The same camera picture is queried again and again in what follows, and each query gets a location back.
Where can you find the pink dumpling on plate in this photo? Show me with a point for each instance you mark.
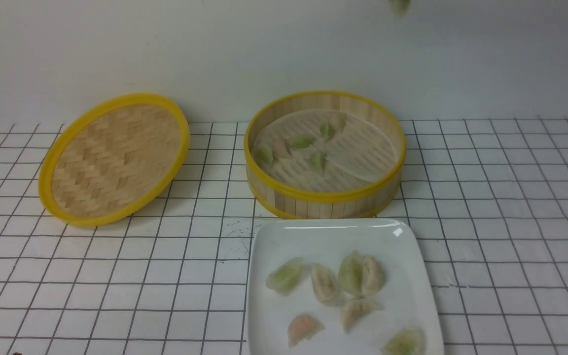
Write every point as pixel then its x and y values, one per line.
pixel 302 328

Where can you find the white square plate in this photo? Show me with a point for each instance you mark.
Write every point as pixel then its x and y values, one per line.
pixel 407 298

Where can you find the bamboo steamer lid yellow rim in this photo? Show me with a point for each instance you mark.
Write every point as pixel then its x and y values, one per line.
pixel 114 159

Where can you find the white mesh steamer liner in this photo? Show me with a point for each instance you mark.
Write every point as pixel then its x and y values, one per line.
pixel 356 157

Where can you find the beige dumpling on plate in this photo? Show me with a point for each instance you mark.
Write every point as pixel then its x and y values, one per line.
pixel 373 276
pixel 325 285

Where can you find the green dumpling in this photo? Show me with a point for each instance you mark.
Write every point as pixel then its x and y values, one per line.
pixel 350 274
pixel 264 153
pixel 316 162
pixel 400 7
pixel 286 277
pixel 327 131
pixel 301 141

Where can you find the pink dumpling in steamer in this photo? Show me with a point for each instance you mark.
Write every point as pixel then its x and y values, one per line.
pixel 281 148

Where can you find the bamboo steamer basket yellow rim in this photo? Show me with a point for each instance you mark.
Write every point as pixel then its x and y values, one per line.
pixel 287 202

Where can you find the green dumpling plate corner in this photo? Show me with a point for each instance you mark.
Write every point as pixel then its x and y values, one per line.
pixel 409 341

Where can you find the beige dumpling lower plate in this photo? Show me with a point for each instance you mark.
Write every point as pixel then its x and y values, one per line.
pixel 354 309

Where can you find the green dumpling in steamer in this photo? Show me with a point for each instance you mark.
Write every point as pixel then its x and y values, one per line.
pixel 316 162
pixel 301 141
pixel 264 153
pixel 327 131

